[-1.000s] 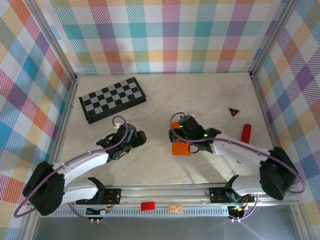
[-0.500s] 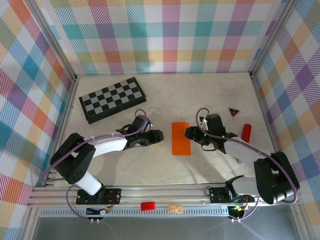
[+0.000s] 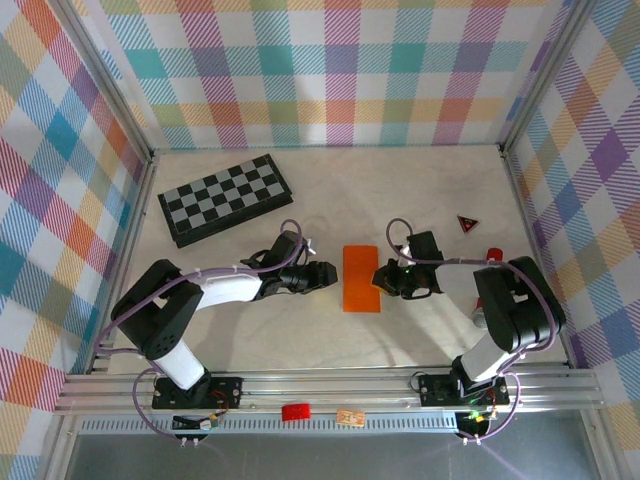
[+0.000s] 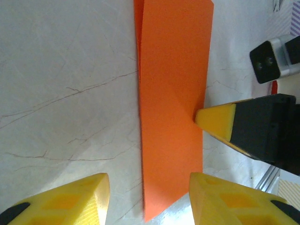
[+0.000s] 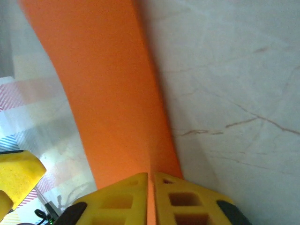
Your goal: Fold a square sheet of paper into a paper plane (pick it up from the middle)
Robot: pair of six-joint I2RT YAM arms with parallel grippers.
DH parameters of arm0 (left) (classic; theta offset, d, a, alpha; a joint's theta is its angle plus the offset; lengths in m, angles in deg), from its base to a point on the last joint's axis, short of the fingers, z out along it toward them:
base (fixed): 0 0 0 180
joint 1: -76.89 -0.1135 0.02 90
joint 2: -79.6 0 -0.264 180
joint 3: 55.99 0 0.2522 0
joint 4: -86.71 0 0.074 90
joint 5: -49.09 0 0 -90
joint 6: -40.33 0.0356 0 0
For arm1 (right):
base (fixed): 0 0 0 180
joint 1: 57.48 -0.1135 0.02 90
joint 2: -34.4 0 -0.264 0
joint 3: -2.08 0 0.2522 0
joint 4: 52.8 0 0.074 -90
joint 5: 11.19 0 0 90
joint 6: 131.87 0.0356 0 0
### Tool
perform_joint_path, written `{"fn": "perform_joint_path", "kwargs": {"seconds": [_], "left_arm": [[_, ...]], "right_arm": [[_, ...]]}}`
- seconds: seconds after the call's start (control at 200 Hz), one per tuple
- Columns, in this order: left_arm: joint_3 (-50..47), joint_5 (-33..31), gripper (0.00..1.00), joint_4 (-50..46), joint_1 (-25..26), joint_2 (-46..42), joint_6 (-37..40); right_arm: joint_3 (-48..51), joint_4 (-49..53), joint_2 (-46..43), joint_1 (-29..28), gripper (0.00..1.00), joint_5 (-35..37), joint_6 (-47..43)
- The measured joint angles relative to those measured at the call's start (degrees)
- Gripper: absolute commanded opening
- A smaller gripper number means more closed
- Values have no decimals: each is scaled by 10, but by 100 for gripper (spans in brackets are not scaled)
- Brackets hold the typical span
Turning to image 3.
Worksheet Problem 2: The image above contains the orange paper sheet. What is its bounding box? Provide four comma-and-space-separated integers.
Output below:
341, 244, 383, 314

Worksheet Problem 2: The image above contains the red cylinder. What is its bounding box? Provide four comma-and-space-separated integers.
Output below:
475, 246, 505, 311

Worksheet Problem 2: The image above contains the black grey chessboard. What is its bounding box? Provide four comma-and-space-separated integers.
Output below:
157, 153, 295, 250

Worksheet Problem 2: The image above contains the red rectangular block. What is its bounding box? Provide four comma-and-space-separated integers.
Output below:
281, 401, 312, 422

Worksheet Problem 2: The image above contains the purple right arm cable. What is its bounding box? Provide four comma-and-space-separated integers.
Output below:
387, 218, 568, 446

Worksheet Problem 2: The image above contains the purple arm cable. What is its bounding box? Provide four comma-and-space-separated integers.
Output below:
94, 219, 321, 444
387, 218, 568, 446

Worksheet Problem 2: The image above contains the aluminium frame rail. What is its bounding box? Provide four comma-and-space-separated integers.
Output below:
53, 367, 604, 416

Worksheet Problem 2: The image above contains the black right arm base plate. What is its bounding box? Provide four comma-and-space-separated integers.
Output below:
417, 372, 511, 407

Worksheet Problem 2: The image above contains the aluminium side rail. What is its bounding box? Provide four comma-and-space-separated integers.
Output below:
84, 149, 161, 376
499, 143, 572, 370

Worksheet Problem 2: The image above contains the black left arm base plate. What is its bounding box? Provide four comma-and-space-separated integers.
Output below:
152, 375, 245, 411

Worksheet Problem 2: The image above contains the slotted grey cable tray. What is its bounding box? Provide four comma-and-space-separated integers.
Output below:
79, 417, 461, 435

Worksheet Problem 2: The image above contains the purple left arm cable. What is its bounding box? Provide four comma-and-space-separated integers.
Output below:
94, 219, 321, 444

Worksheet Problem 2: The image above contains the aluminium frame post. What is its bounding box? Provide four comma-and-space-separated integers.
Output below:
497, 0, 601, 157
47, 0, 160, 164

